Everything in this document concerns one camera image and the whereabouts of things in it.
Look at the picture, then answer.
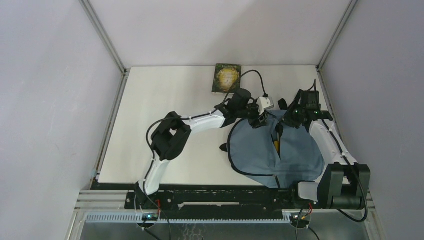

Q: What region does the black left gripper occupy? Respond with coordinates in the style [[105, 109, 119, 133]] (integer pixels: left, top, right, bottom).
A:
[[236, 97, 269, 129]]

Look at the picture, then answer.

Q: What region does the yellow highlighter cap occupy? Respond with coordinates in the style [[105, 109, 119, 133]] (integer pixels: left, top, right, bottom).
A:
[[272, 136, 281, 158]]

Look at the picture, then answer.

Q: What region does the blue student backpack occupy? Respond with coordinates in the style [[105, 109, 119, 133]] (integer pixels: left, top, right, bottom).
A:
[[219, 110, 325, 189]]

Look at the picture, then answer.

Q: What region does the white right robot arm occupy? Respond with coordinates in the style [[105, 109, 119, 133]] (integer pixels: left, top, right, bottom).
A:
[[282, 89, 371, 210]]

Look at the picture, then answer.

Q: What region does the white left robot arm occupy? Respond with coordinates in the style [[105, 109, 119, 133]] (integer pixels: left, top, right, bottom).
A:
[[135, 88, 274, 209]]

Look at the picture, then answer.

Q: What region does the dark green forest book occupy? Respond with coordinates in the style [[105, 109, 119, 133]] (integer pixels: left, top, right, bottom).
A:
[[211, 63, 242, 94]]

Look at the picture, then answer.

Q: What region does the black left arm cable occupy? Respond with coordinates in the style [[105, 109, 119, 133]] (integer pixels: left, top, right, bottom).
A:
[[134, 69, 269, 240]]

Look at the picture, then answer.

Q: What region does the right aluminium corner post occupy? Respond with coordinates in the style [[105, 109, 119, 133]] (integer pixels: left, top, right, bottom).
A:
[[316, 0, 360, 72]]

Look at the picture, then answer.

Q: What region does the aluminium corner post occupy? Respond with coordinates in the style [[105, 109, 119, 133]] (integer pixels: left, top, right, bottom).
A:
[[316, 0, 360, 72], [79, 0, 127, 75]]

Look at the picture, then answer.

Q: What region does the left aluminium corner post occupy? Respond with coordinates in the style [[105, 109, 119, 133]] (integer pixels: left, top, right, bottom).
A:
[[79, 0, 127, 75]]

